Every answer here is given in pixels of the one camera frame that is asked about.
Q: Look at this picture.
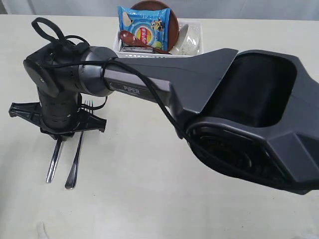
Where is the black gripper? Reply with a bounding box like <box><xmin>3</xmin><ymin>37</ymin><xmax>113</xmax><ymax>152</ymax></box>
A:
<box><xmin>8</xmin><ymin>89</ymin><xmax>107</xmax><ymax>136</ymax></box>

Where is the silver metal table knife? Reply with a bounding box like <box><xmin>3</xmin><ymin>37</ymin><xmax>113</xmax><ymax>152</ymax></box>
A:
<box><xmin>46</xmin><ymin>136</ymin><xmax>63</xmax><ymax>183</ymax></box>

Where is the silver metal fork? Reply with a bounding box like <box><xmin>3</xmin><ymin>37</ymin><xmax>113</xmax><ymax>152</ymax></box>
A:
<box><xmin>64</xmin><ymin>131</ymin><xmax>84</xmax><ymax>190</ymax></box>

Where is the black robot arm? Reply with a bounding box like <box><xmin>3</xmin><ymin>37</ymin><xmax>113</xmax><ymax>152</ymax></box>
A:
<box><xmin>9</xmin><ymin>44</ymin><xmax>319</xmax><ymax>195</ymax></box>

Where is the white perforated plastic basket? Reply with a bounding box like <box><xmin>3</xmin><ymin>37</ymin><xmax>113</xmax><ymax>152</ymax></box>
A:
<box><xmin>113</xmin><ymin>20</ymin><xmax>204</xmax><ymax>59</ymax></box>

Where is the silver foil packet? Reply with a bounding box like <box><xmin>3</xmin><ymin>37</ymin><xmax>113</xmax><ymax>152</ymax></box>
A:
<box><xmin>120</xmin><ymin>46</ymin><xmax>154</xmax><ymax>54</ymax></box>

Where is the brown wooden spoon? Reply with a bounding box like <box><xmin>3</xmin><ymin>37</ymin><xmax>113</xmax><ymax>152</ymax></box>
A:
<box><xmin>119</xmin><ymin>30</ymin><xmax>171</xmax><ymax>55</ymax></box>

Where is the blue chips snack bag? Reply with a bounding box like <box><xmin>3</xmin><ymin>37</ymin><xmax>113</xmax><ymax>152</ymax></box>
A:
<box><xmin>117</xmin><ymin>6</ymin><xmax>170</xmax><ymax>50</ymax></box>

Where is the white speckled bowl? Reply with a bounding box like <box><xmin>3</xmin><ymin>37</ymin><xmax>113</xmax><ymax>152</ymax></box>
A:
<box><xmin>170</xmin><ymin>23</ymin><xmax>201</xmax><ymax>56</ymax></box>

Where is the brown round plate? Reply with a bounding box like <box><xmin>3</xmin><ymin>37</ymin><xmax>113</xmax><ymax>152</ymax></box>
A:
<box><xmin>131</xmin><ymin>0</ymin><xmax>179</xmax><ymax>51</ymax></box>

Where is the grey backdrop curtain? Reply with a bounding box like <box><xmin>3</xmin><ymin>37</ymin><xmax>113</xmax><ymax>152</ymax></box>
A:
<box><xmin>0</xmin><ymin>0</ymin><xmax>319</xmax><ymax>20</ymax></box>

